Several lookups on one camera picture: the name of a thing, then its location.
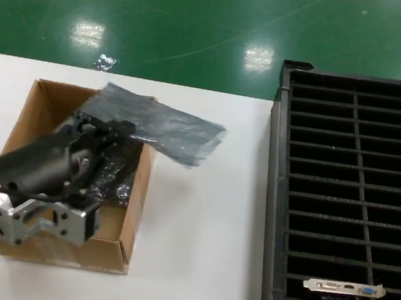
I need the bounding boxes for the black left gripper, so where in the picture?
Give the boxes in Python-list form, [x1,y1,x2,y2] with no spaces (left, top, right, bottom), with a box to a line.
[0,101,138,219]

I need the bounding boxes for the grey antistatic bag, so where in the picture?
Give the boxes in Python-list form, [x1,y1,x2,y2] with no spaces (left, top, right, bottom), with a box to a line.
[75,77,232,174]

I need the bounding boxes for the graphics card with silver bracket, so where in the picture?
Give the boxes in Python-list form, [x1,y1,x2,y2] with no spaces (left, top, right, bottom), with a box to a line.
[301,275,388,300]

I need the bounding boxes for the anti-static bags in box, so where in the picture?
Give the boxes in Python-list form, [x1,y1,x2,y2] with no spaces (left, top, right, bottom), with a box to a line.
[89,137,142,208]

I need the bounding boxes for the brown cardboard box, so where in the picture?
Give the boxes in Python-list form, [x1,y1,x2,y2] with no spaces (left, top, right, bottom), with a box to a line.
[0,73,167,278]

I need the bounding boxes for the black slotted plastic container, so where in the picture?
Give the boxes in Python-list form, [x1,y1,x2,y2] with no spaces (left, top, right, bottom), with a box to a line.
[247,58,401,300]

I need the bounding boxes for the crumpled foil scrap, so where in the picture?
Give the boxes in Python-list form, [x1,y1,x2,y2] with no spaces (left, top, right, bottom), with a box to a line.
[92,53,121,74]

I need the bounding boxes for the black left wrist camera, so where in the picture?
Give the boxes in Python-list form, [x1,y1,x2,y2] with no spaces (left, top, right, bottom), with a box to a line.
[81,201,104,244]

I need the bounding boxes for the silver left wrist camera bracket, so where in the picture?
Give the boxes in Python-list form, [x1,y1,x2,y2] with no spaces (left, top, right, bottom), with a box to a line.
[0,190,92,254]

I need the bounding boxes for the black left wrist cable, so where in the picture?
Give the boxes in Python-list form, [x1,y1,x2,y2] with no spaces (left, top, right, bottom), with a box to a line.
[0,185,71,203]

